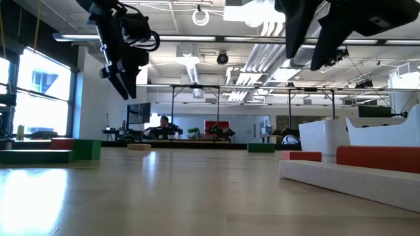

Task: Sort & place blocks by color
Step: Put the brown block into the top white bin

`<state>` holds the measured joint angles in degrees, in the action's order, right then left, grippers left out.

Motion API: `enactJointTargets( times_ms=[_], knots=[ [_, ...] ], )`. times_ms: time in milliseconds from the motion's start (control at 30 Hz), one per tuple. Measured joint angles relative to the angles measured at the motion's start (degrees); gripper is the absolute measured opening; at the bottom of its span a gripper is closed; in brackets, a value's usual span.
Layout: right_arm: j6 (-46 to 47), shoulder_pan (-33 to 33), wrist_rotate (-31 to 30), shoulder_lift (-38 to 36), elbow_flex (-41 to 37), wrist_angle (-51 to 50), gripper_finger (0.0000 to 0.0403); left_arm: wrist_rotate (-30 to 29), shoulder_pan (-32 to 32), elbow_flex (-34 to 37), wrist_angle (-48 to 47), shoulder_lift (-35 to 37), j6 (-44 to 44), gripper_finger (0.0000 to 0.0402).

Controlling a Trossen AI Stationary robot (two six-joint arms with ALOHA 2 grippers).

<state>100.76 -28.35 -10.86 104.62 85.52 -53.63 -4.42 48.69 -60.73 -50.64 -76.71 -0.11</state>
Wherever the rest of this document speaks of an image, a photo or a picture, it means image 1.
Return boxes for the red wooden cube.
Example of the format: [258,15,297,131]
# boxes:
[49,137,74,151]

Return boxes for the white ring on ceiling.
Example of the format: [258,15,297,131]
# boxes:
[192,8,211,27]

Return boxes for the white ceiling light panel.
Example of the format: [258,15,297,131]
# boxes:
[222,0,298,29]

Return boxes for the black aluminium table frame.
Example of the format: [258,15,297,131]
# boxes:
[0,139,301,151]

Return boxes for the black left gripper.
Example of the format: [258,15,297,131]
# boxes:
[96,11,152,101]

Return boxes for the person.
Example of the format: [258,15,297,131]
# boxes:
[144,115,184,141]

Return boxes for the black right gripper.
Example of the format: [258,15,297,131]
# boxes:
[275,0,420,71]

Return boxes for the white plastic bin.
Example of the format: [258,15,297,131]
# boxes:
[298,119,354,155]
[345,104,420,148]

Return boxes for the black ceiling device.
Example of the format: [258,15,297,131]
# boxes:
[327,47,350,68]

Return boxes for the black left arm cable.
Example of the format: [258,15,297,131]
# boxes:
[131,12,161,53]

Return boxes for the long natural wooden plank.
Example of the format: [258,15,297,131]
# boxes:
[278,159,420,214]

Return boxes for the green wooden cube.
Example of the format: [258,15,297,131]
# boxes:
[72,138,102,161]

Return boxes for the wide black monitor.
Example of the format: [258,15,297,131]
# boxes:
[357,104,393,119]

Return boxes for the red rectangular wooden block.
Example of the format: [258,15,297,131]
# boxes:
[280,151,323,163]
[335,145,420,175]

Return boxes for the black bar with light strips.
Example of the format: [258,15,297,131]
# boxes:
[52,31,420,47]

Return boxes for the natural wooden block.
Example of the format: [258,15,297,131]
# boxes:
[127,143,152,151]

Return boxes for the black object by window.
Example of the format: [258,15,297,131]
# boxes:
[0,93,18,108]

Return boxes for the black background rig frame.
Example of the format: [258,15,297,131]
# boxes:
[287,85,336,121]
[169,83,221,140]

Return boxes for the white ceiling duct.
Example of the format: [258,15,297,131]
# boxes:
[175,42,201,85]

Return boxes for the large office window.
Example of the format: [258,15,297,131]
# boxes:
[0,45,78,138]

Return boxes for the red cabinet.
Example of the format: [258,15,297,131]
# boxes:
[203,120,231,132]

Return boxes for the black computer monitor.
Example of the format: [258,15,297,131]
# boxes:
[126,102,152,125]

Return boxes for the black ceiling camera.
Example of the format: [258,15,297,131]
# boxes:
[215,50,230,66]

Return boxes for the white and black round object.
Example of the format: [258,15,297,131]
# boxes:
[281,133,301,146]

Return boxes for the white ceiling baffles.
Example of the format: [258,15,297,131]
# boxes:
[226,21,286,102]

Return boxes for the green rectangular wooden block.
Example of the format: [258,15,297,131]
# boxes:
[0,149,75,165]
[247,142,276,153]

